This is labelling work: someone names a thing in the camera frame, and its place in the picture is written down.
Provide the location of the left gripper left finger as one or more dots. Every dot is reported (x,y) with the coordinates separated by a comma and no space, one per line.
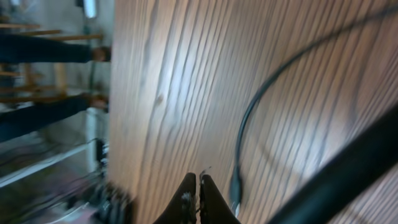
(182,207)

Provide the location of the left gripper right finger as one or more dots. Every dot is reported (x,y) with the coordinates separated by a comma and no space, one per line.
(213,208)

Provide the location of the white shelf rack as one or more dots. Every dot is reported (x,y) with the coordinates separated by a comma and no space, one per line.
(38,161)

